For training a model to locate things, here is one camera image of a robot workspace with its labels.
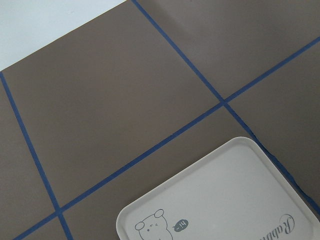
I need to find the cream serving tray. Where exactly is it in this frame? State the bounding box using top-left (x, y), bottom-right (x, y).
top-left (116, 137), bottom-right (320, 240)

